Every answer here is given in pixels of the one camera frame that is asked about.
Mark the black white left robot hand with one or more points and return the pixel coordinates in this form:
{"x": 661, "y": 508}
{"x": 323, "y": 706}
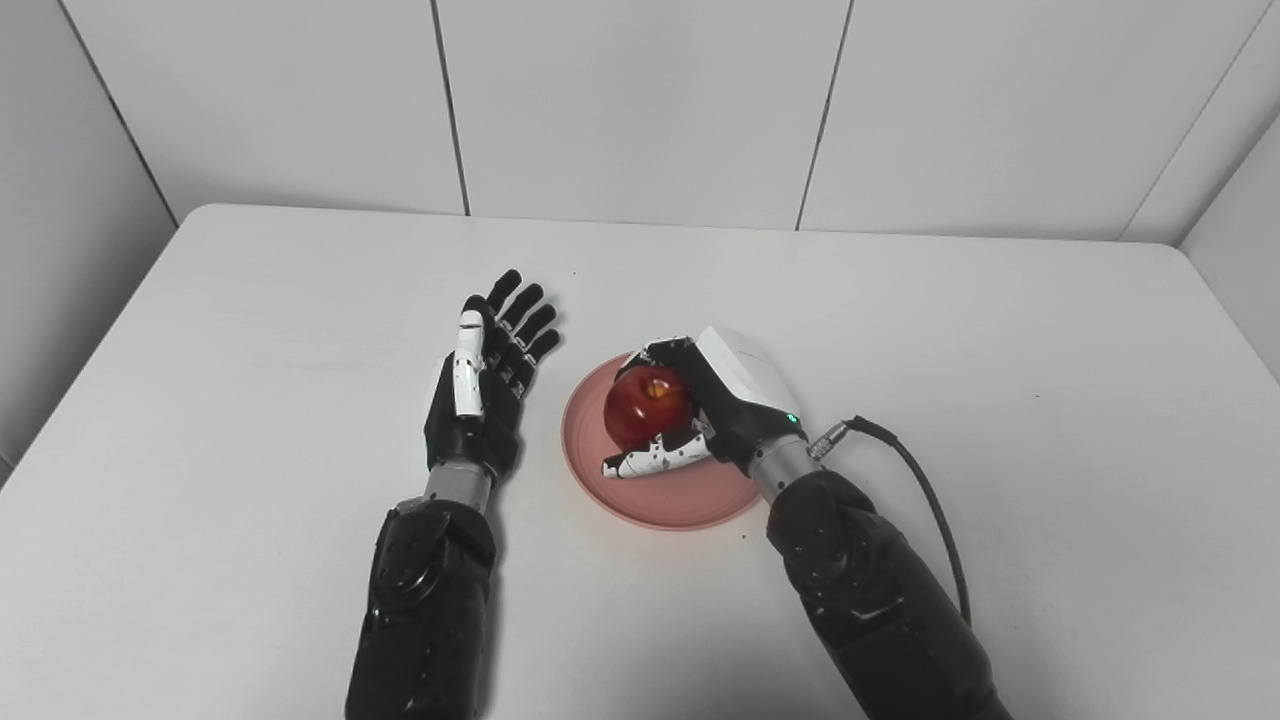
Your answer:
{"x": 480, "y": 420}

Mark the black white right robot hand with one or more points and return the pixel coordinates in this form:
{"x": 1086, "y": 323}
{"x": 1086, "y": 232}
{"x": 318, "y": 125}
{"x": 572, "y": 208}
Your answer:
{"x": 745, "y": 390}

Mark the red apple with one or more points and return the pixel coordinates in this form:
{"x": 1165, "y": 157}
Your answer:
{"x": 645, "y": 410}

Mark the pink round plate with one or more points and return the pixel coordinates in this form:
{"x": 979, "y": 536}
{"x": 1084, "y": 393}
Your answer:
{"x": 680, "y": 500}

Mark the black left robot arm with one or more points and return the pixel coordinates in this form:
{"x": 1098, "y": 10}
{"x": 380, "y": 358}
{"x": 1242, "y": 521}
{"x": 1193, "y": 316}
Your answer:
{"x": 425, "y": 610}

